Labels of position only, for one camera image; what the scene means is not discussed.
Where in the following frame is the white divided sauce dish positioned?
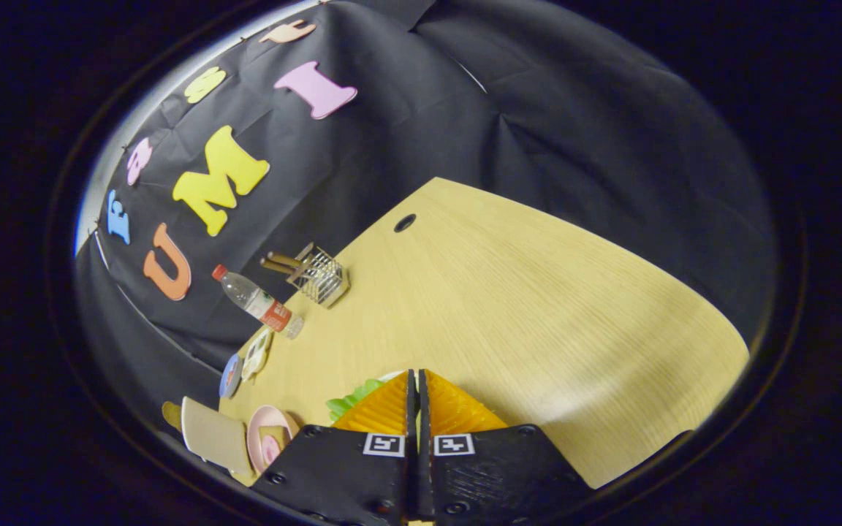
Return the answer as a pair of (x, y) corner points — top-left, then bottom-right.
(240, 327), (274, 383)

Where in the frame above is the small blue plate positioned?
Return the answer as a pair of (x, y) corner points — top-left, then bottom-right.
(218, 353), (245, 400)

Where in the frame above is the clear red-capped plastic bottle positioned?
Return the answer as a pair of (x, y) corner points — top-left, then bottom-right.
(212, 264), (305, 340)

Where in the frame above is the pink round plate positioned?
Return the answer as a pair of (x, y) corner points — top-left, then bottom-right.
(246, 405), (302, 477)

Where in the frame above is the black backdrop cloth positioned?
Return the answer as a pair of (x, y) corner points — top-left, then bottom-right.
(74, 0), (776, 439)

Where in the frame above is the green lettuce leaf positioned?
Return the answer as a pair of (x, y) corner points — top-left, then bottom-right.
(326, 376), (389, 423)

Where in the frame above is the white toaster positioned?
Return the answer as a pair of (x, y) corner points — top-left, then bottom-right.
(181, 396), (255, 479)

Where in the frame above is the wire mesh utensil holder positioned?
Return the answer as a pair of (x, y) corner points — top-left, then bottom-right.
(286, 243), (351, 309)

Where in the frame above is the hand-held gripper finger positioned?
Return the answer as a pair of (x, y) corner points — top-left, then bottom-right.
(251, 369), (420, 526)
(419, 369), (597, 526)

